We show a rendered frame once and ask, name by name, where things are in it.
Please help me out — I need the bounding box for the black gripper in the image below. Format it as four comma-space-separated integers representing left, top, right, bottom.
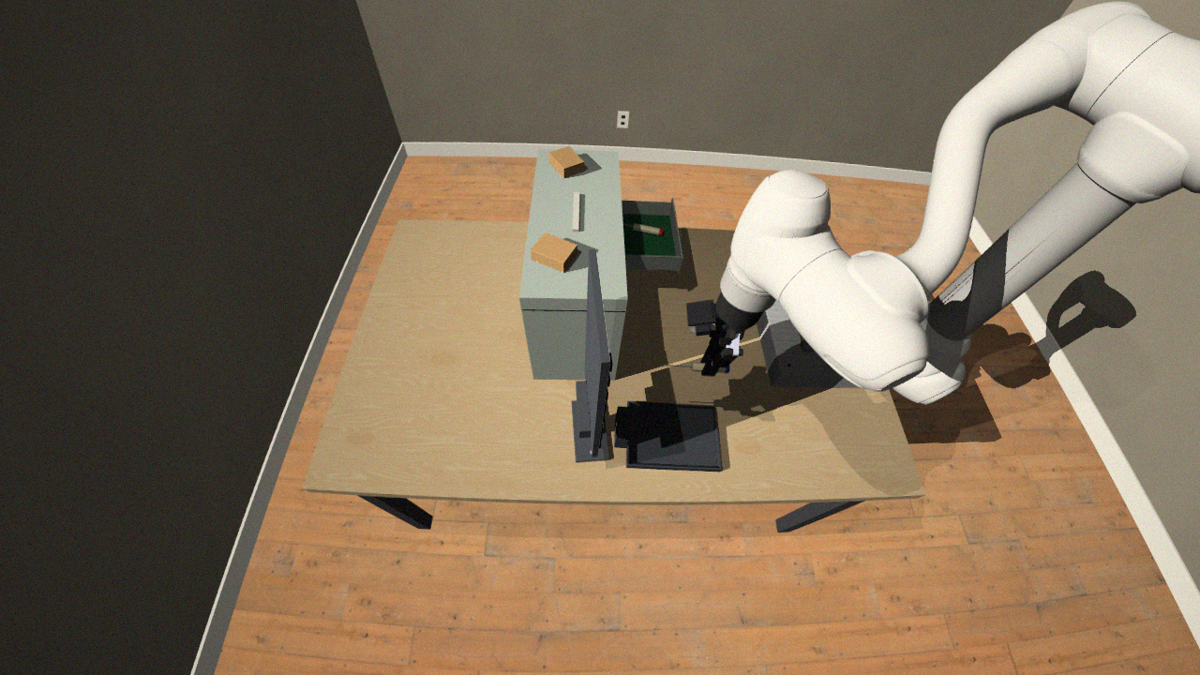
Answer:
700, 292, 763, 376

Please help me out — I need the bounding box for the beige screwdriver with blue band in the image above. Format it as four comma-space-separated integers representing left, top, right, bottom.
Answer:
662, 363, 730, 374

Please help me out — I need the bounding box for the brown rectangular box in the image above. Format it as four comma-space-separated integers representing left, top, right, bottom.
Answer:
548, 147, 584, 178

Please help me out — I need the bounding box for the tan rectangular block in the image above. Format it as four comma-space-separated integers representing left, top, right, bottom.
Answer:
532, 232, 578, 273

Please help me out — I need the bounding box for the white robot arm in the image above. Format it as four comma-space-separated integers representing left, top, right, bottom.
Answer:
720, 2, 1200, 404

